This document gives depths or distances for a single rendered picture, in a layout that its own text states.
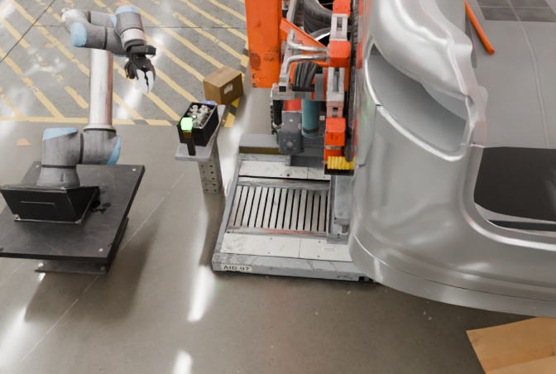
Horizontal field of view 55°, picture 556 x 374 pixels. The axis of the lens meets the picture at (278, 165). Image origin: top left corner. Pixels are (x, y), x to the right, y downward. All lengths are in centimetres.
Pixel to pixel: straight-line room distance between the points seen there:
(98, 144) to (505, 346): 202
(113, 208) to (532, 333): 197
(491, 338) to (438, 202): 139
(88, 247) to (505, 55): 191
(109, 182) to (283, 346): 117
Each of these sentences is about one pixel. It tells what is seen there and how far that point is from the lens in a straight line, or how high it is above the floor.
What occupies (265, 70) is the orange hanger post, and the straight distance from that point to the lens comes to 281.
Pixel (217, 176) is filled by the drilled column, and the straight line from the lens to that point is 294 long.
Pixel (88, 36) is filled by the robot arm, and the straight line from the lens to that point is 221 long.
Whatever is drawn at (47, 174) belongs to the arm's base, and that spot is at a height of 52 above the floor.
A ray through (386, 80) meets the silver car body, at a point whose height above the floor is 145.
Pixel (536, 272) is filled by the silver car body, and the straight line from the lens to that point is 142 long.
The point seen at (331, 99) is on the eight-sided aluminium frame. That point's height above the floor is 96.
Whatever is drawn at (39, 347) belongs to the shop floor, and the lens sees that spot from 270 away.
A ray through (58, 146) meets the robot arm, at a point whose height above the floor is 61.
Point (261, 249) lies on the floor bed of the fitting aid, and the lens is 264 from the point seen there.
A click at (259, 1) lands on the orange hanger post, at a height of 101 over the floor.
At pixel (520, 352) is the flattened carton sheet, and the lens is 259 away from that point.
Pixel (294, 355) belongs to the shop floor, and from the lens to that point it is 242.
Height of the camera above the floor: 215
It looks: 43 degrees down
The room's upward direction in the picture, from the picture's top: 3 degrees counter-clockwise
